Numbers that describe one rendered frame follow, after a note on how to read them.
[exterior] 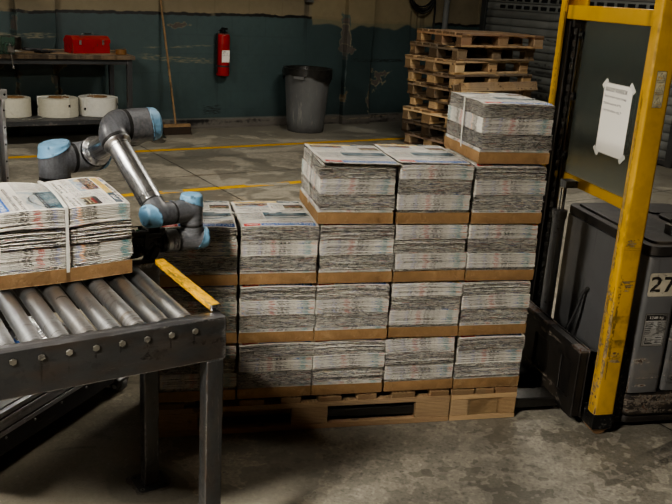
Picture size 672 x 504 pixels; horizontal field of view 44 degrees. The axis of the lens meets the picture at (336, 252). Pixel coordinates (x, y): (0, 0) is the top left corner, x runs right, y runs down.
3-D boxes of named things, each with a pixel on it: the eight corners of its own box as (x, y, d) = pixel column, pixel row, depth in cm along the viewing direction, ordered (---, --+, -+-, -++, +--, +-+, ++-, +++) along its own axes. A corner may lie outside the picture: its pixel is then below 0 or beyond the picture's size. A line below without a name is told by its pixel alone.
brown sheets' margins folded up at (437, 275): (156, 360, 345) (155, 243, 330) (423, 350, 371) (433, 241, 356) (157, 404, 310) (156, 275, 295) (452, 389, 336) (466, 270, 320)
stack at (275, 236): (155, 391, 350) (154, 198, 325) (420, 379, 376) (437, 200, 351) (156, 438, 314) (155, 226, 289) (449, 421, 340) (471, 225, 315)
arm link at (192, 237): (202, 220, 285) (202, 244, 288) (172, 223, 279) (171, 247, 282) (212, 226, 279) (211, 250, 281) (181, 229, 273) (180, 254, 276)
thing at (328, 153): (303, 145, 328) (304, 142, 328) (373, 146, 335) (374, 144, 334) (322, 164, 294) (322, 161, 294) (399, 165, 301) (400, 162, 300)
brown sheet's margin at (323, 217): (298, 198, 337) (299, 188, 336) (367, 198, 344) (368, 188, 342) (316, 224, 302) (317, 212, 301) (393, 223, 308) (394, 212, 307)
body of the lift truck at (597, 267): (542, 359, 405) (565, 199, 381) (642, 354, 417) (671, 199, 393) (618, 430, 341) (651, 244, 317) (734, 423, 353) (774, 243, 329)
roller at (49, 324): (31, 292, 245) (30, 276, 243) (75, 353, 207) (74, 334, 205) (13, 295, 242) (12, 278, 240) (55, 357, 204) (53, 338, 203)
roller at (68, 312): (53, 290, 248) (54, 274, 247) (100, 350, 210) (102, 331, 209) (35, 291, 245) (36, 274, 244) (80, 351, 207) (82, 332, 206)
